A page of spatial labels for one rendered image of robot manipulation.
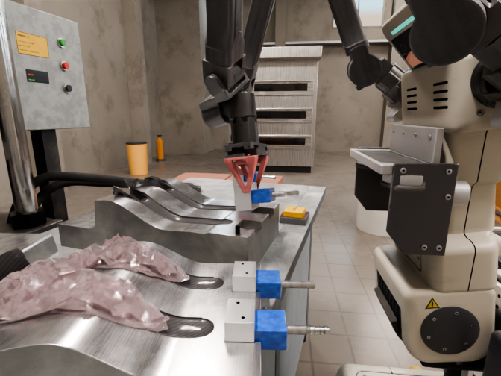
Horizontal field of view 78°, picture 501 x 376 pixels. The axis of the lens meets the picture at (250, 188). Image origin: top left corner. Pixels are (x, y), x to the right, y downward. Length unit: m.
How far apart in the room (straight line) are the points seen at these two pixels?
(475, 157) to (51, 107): 1.28
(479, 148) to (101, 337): 0.64
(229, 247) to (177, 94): 8.74
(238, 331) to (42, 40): 1.20
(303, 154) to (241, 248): 5.52
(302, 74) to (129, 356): 5.88
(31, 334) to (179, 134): 8.95
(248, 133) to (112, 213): 0.36
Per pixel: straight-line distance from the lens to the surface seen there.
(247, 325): 0.40
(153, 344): 0.42
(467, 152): 0.66
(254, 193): 0.63
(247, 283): 0.49
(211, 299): 0.49
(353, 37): 0.87
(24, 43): 1.34
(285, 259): 0.72
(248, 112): 0.64
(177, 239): 0.68
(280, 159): 6.11
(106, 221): 0.78
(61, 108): 1.39
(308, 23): 10.50
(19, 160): 1.13
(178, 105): 9.27
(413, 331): 0.72
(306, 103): 6.06
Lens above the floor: 1.12
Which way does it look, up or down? 13 degrees down
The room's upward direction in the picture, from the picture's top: straight up
